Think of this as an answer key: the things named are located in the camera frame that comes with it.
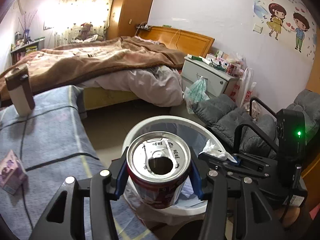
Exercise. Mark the green plastic bag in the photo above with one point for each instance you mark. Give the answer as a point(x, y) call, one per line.
point(195, 93)

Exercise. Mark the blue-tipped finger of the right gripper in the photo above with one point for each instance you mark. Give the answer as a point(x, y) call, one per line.
point(231, 159)

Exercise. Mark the wooden bed headboard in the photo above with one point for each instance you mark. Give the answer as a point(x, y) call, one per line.
point(185, 41)

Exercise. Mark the wooden wardrobe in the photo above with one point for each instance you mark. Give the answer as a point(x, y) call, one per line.
point(126, 16)

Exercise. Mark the patterned window curtain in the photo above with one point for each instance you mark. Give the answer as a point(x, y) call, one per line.
point(73, 13)

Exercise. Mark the brown teddy bear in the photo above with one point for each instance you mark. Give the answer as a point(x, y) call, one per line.
point(87, 32)

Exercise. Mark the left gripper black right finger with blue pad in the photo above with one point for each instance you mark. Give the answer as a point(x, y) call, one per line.
point(254, 217)

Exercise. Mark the grey cushioned chair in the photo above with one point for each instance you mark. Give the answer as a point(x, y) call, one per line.
point(221, 115)

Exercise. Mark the purple tissue box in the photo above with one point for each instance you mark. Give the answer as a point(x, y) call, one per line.
point(13, 174)

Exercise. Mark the white tissue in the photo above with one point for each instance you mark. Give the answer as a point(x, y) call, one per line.
point(214, 150)

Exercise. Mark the cartoon couple wall sticker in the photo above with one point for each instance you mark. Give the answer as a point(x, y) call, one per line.
point(289, 23)

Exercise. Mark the white round trash bin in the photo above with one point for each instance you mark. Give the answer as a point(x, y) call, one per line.
point(196, 136)

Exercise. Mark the white bedside cabinet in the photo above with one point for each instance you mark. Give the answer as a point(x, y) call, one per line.
point(218, 82)

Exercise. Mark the brown fleece blanket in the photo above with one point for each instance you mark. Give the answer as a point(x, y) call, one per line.
point(79, 62)

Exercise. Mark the pink bed sheet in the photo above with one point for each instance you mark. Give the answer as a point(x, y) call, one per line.
point(161, 86)

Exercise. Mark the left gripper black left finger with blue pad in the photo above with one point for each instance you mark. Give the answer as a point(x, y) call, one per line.
point(63, 217)

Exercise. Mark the black camera box green light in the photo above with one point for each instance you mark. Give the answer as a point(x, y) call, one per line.
point(291, 135)

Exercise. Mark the red aluminium drink can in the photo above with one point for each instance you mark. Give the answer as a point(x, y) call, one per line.
point(158, 164)

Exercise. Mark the white brown lidded mug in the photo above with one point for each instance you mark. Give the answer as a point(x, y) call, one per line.
point(18, 86)

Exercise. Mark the white plastic shopping bag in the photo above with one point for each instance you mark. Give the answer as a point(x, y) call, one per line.
point(244, 88)

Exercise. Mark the blue patterned tablecloth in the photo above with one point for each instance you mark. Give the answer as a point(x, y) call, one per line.
point(52, 145)

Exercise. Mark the cluttered side shelf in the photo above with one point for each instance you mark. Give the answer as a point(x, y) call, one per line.
point(25, 45)

